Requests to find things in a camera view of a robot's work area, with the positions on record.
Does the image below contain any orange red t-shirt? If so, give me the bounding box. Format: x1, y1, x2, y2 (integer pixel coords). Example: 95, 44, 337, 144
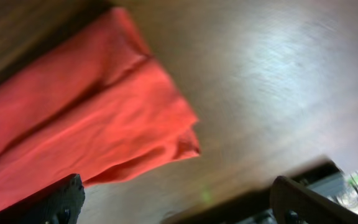
0, 7, 200, 211

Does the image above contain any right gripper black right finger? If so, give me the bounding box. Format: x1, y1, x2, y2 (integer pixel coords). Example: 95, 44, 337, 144
270, 176, 358, 224

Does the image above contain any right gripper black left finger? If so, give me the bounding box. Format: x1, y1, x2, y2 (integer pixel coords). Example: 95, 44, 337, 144
0, 174, 85, 224

